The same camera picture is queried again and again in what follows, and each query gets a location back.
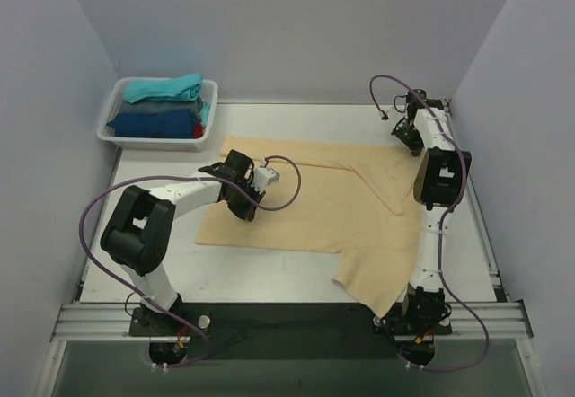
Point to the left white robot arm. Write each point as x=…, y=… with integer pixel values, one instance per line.
x=138, y=233

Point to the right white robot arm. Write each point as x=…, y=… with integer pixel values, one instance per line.
x=438, y=188

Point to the dark blue folded t shirt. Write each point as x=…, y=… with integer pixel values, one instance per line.
x=175, y=124

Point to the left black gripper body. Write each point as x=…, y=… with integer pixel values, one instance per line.
x=245, y=200

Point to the aluminium front rail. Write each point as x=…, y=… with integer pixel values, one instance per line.
x=109, y=322

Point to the teal folded t shirt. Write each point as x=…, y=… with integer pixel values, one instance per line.
x=182, y=88

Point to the red folded t shirt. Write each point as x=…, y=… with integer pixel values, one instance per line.
x=198, y=131

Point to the white plastic basket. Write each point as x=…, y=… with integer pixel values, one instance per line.
x=110, y=109

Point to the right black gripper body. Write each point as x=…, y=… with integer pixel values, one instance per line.
x=408, y=133

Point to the cream yellow t shirt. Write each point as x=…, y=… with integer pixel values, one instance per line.
x=353, y=200

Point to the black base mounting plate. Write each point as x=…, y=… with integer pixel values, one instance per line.
x=285, y=332

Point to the grey folded t shirt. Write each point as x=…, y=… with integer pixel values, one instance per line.
x=154, y=107

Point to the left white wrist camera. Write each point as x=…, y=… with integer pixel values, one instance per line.
x=264, y=176

